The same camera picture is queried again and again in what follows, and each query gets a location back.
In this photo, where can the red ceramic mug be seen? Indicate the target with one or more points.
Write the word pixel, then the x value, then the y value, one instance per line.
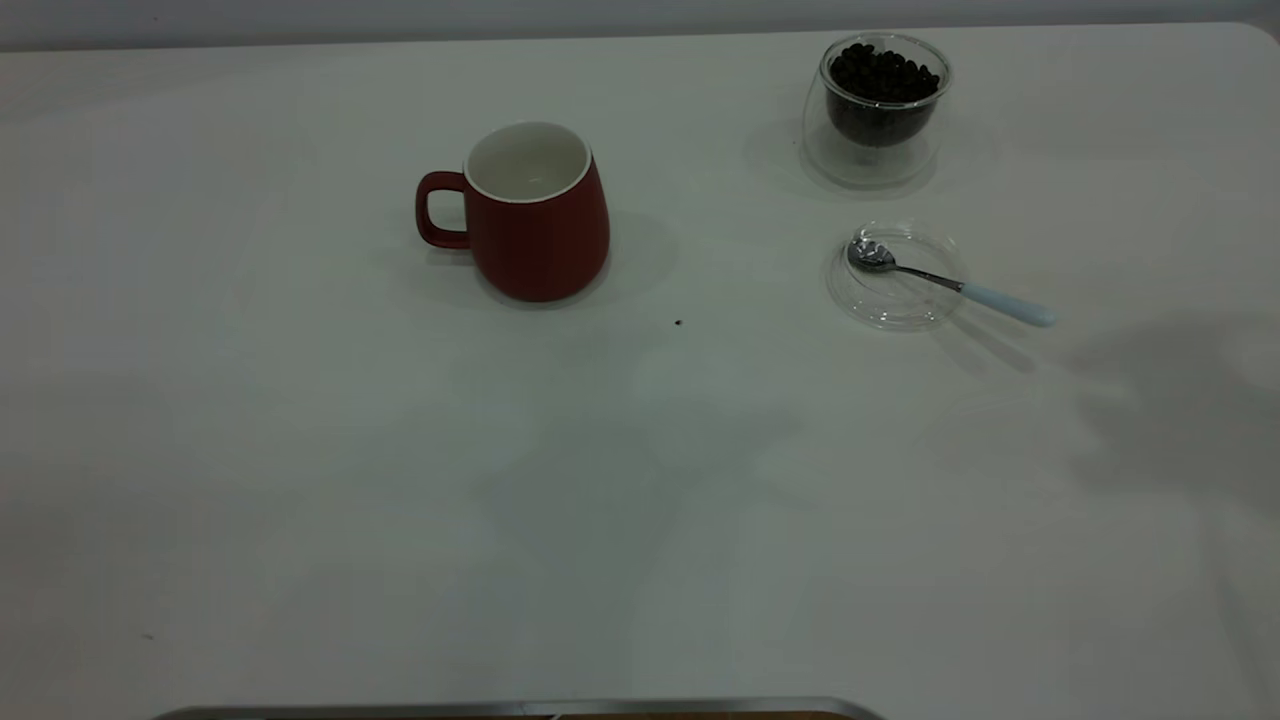
pixel 540 250

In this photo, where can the pile of coffee beans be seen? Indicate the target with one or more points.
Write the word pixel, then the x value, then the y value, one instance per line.
pixel 880 85

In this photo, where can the clear glass saucer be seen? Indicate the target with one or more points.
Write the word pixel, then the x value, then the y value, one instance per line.
pixel 890 300

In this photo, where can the clear double-wall glass cup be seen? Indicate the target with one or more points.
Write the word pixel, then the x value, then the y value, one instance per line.
pixel 860 168

